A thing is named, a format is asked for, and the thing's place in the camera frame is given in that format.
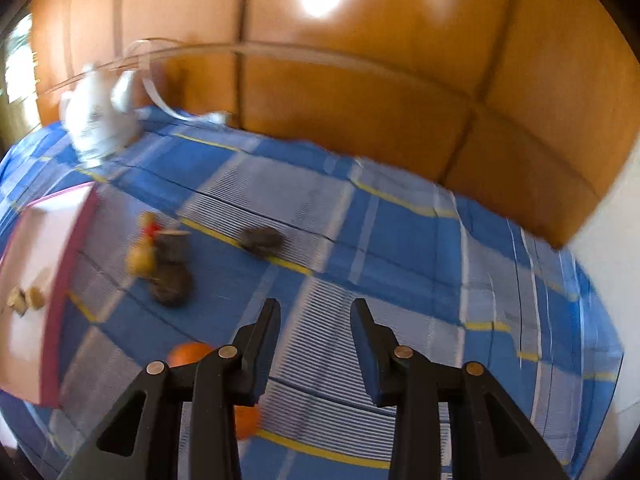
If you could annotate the blue plaid cloth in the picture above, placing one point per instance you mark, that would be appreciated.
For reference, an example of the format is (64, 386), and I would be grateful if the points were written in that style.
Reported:
(400, 260)

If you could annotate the white tray with pink rim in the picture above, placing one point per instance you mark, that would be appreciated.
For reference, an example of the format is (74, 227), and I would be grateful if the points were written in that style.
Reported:
(35, 240)

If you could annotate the dark cut fruit piece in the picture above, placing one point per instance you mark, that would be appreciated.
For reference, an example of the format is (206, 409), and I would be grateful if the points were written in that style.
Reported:
(172, 246)

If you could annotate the wooden wardrobe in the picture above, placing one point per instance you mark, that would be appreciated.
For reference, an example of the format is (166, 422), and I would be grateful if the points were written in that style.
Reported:
(375, 85)

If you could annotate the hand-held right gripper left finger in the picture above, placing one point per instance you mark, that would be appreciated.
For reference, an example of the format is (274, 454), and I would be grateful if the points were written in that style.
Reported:
(267, 345)

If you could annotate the dark brown rough fruit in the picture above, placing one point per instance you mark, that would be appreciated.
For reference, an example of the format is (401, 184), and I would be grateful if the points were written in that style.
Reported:
(262, 240)

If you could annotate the white electric kettle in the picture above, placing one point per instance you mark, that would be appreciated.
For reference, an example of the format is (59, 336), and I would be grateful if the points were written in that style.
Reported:
(97, 115)

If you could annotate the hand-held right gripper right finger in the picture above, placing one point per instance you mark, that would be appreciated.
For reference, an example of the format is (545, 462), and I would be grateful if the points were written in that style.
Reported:
(365, 360)

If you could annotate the dark round fruit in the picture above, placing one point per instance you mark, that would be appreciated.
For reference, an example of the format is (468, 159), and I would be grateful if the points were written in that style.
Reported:
(171, 285)

